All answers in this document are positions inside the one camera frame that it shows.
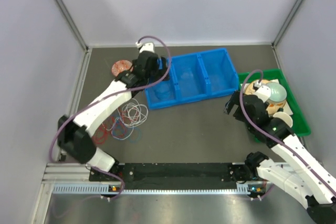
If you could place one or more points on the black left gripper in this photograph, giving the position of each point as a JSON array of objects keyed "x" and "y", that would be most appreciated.
[{"x": 160, "y": 73}]

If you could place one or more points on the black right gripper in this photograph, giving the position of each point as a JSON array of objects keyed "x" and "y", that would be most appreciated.
[{"x": 234, "y": 99}]

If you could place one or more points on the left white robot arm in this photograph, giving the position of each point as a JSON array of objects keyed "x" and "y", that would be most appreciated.
[{"x": 75, "y": 132}]

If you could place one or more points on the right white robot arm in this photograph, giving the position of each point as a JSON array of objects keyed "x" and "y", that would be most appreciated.
[{"x": 309, "y": 183}]

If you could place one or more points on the red patterned small plate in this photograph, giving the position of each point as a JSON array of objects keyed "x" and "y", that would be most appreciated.
[{"x": 120, "y": 66}]

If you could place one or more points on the tan patterned plate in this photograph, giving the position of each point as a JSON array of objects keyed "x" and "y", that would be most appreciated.
[{"x": 264, "y": 82}]

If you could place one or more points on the light green bowl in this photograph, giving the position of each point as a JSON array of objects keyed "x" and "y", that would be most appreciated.
[{"x": 278, "y": 92}]

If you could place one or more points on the blue three-compartment bin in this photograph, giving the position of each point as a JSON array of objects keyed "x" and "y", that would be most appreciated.
[{"x": 195, "y": 77}]

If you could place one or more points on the green plastic tray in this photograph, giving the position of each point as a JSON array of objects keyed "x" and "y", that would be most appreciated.
[{"x": 300, "y": 125}]

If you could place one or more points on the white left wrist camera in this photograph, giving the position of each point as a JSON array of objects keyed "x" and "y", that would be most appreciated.
[{"x": 146, "y": 46}]

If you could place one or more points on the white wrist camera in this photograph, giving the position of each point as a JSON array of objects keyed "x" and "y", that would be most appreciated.
[
  {"x": 146, "y": 46},
  {"x": 263, "y": 92}
]

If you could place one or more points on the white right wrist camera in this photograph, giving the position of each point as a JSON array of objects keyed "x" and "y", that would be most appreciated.
[{"x": 263, "y": 92}]

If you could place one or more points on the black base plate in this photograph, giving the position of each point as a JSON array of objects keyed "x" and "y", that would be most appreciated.
[{"x": 181, "y": 176}]

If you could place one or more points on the aluminium frame left post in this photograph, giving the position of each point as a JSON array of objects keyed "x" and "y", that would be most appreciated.
[{"x": 71, "y": 24}]

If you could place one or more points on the aluminium frame post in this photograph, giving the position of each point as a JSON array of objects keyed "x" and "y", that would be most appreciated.
[
  {"x": 291, "y": 15},
  {"x": 71, "y": 24}
]

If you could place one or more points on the aluminium frame right post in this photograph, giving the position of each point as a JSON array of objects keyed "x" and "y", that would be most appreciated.
[{"x": 291, "y": 15}]

